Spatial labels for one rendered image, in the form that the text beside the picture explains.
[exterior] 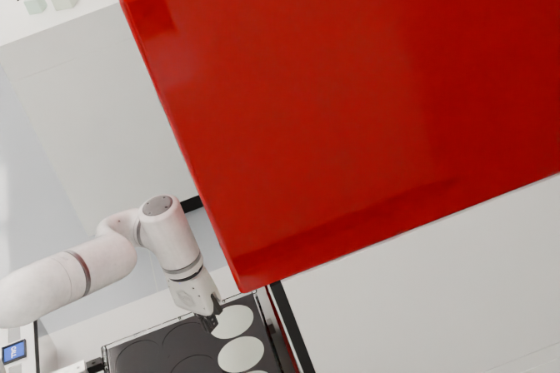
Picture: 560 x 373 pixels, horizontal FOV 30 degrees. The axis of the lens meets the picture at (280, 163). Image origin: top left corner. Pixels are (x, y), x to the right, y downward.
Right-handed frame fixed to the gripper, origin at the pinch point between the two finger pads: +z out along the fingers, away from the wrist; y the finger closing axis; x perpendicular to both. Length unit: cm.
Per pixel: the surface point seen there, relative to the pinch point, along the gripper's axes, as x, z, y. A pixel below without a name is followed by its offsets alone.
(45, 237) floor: 82, 98, -198
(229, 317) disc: 8.0, 7.9, -3.5
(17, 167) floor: 116, 98, -254
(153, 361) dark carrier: -8.7, 8.0, -12.2
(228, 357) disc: -1.7, 7.9, 3.7
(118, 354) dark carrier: -10.1, 7.9, -21.7
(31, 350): -20.1, 1.9, -36.9
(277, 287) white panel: -4.8, -23.4, 30.0
